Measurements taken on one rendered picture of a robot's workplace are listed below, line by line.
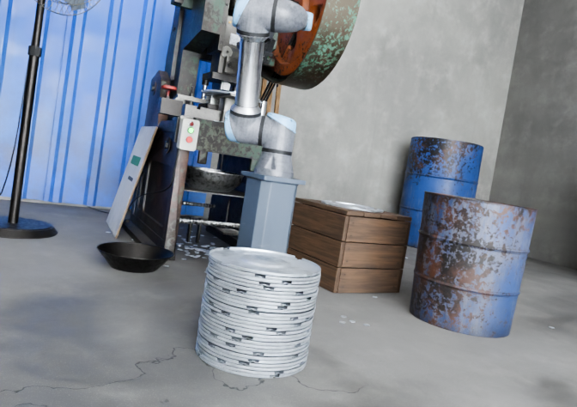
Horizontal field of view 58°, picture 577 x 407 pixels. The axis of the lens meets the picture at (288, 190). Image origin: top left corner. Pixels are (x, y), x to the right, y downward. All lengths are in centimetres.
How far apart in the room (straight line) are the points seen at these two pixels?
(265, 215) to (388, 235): 66
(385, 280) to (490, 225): 62
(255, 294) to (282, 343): 14
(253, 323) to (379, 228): 116
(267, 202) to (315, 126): 241
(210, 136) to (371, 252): 90
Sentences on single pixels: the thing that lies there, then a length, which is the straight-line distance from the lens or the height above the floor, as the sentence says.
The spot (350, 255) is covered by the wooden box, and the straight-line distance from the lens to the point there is 220.
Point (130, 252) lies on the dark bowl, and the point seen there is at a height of 3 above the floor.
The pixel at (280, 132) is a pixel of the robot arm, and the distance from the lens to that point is 192.
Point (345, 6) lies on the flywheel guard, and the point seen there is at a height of 128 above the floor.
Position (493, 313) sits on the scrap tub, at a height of 9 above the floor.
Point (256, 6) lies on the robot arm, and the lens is 183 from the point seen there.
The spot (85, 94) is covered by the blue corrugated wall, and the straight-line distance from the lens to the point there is 369.
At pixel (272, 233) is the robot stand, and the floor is 24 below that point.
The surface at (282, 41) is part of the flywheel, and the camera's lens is 307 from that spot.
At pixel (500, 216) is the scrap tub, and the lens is 195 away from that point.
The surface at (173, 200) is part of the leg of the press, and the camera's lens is 234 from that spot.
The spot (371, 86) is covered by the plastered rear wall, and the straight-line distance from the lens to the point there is 454.
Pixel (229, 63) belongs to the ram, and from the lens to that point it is 259.
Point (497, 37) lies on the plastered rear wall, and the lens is 557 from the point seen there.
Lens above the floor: 51
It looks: 3 degrees down
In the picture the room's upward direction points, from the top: 9 degrees clockwise
